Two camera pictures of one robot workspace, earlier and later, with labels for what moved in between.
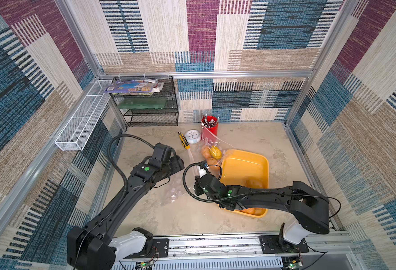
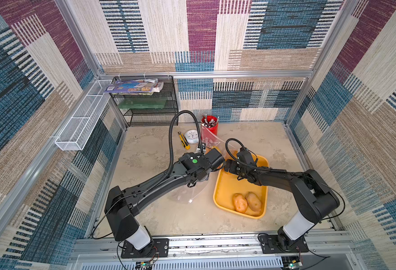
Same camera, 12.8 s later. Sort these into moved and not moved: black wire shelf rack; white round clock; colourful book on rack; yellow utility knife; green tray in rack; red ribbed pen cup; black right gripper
Moved: black right gripper
Not moved: yellow utility knife; white round clock; green tray in rack; colourful book on rack; black wire shelf rack; red ribbed pen cup
